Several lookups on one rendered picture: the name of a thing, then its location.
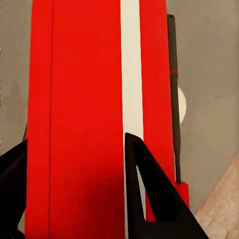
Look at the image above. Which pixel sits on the coffee table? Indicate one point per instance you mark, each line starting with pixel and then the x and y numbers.
pixel 207 42

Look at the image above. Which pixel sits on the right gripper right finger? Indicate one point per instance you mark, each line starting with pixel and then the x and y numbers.
pixel 173 218

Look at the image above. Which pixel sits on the radio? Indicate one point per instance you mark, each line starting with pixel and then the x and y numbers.
pixel 98 69

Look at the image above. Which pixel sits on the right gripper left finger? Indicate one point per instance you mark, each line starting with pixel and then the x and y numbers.
pixel 13 188

